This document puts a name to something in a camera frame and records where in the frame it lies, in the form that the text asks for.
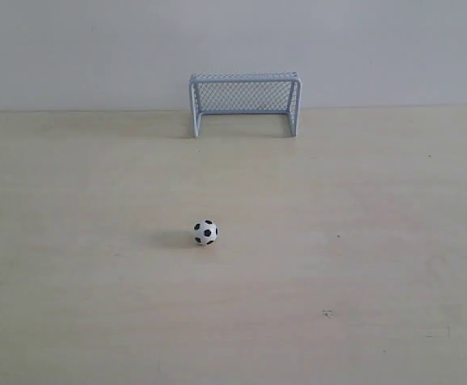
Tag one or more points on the small black white soccer ball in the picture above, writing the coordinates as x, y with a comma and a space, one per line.
205, 232

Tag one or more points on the small light blue goal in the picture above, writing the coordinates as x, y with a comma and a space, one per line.
245, 94

